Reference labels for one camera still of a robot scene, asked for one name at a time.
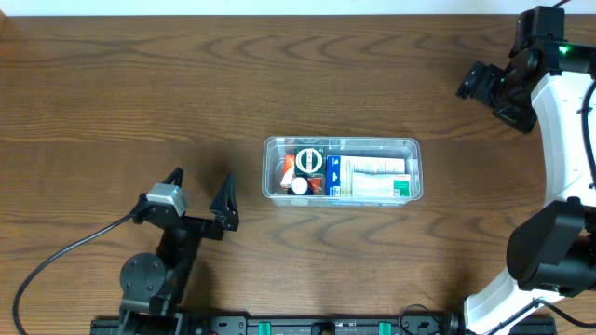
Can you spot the green square box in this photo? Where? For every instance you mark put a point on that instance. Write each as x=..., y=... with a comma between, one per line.
x=309, y=161

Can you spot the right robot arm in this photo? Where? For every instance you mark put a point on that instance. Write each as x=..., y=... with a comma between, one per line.
x=550, y=257

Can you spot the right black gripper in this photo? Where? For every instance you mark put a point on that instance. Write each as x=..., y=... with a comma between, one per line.
x=498, y=87

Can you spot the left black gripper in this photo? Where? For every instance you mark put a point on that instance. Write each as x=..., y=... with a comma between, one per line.
x=228, y=214

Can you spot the clear plastic container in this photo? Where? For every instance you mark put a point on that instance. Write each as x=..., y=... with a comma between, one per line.
x=275, y=149

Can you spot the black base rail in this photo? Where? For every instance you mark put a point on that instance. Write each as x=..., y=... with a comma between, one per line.
x=239, y=325

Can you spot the red cardboard box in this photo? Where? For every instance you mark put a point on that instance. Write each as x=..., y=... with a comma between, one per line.
x=288, y=175

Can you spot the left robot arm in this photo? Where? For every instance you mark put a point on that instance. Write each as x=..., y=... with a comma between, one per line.
x=153, y=284

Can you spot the dark bottle white cap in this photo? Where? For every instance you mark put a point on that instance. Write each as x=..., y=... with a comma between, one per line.
x=300, y=186

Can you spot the blue illustrated box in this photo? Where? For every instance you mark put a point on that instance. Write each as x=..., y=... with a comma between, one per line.
x=341, y=168

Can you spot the white green box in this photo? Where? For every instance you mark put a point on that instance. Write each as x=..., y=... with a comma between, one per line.
x=381, y=185

